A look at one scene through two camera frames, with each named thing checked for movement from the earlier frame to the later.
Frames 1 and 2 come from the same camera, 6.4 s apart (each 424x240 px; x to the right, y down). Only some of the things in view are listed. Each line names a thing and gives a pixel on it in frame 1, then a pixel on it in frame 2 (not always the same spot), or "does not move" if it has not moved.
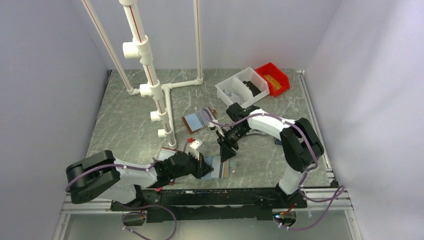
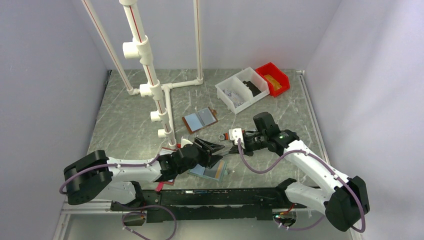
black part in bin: (255, 90) does not move
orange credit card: (226, 169) -> (219, 170)
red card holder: (165, 153) does not move
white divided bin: (244, 88) does not move
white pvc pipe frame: (140, 48) does not move
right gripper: (223, 139) -> (246, 151)
